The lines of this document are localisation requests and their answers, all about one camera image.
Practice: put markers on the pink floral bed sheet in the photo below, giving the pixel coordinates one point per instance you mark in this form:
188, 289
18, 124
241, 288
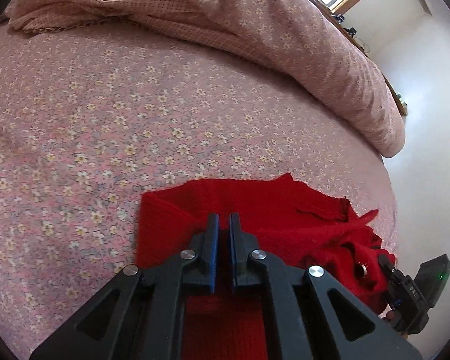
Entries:
116, 120

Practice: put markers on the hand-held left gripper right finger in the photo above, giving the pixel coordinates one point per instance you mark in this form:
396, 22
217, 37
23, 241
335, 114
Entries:
233, 255

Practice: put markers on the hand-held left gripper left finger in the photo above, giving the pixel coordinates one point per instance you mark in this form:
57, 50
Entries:
214, 255

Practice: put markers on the wooden headboard shelf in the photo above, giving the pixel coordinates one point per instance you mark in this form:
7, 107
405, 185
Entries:
395, 95

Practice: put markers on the pink floral quilt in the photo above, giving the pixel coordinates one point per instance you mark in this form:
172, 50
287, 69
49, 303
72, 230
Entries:
266, 37

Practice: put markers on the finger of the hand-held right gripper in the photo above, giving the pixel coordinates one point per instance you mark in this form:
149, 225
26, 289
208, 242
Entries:
387, 266

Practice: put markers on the red knitted cardigan sweater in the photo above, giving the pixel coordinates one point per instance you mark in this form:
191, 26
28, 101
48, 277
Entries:
270, 210

